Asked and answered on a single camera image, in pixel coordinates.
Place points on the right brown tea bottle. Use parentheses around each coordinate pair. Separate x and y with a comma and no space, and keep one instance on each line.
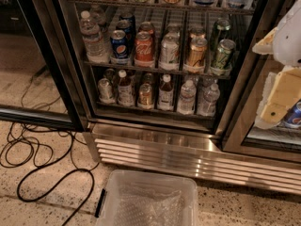
(166,92)

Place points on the left brown tea bottle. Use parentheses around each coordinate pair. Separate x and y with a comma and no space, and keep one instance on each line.
(125,89)

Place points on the rear red coca-cola can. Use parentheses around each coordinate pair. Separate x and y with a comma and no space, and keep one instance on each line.
(147,27)

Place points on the front clear water bottle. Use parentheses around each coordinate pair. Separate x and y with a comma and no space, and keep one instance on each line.
(92,38)

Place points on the gold soda can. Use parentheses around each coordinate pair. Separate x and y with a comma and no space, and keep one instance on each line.
(196,53)
(197,32)

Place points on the bubble wrap sheet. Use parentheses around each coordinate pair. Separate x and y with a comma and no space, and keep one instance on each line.
(139,206)

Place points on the right bottom water bottle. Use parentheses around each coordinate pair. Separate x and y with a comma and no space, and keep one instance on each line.
(207,100)

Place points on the front red coca-cola can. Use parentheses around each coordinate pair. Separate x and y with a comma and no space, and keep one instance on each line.
(143,46)

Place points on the clear plastic storage bin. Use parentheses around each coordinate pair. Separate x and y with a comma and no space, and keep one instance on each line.
(160,182)

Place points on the brown tea bottle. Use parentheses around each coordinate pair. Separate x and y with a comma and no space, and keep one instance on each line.
(166,92)
(125,89)

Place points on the blue pepsi can right compartment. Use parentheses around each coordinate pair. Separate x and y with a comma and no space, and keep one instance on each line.
(293,117)

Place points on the rear gold soda can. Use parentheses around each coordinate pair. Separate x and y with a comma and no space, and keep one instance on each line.
(197,32)

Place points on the green soda can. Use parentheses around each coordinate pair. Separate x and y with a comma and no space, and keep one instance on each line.
(220,31)
(223,54)

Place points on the stainless steel fridge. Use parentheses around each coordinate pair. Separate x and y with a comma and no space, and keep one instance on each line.
(223,148)

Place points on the front silver diet soda can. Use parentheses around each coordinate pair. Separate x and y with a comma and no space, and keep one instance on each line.
(169,50)

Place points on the gold can bottom shelf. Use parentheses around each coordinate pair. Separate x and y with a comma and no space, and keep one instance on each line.
(145,98)

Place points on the rear green soda can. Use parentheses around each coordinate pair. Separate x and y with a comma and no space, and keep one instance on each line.
(220,31)

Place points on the front gold soda can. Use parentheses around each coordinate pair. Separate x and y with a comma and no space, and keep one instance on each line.
(196,53)

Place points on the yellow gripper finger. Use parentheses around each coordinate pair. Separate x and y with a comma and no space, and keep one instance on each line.
(265,45)
(281,91)

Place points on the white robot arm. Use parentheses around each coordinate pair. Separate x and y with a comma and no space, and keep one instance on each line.
(287,40)

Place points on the rear silver soda can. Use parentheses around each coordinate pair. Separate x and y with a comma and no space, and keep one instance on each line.
(174,29)

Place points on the blue pepsi can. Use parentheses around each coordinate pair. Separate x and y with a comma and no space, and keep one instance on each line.
(127,27)
(129,16)
(119,44)

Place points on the open glass fridge door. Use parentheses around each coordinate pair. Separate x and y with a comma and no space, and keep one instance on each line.
(37,79)

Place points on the left bottom water bottle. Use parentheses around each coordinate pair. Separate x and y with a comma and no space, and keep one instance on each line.
(187,97)

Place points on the rear clear water bottle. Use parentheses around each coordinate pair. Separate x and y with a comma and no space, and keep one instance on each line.
(99,16)

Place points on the red coca-cola can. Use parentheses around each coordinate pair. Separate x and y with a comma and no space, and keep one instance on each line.
(143,46)
(147,27)

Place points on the clear water bottle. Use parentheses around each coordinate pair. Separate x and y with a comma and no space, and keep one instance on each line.
(99,16)
(92,38)

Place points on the front green soda can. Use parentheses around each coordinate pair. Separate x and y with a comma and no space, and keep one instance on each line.
(223,54)

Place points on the silver can bottom shelf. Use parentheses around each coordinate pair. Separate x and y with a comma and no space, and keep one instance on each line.
(106,91)

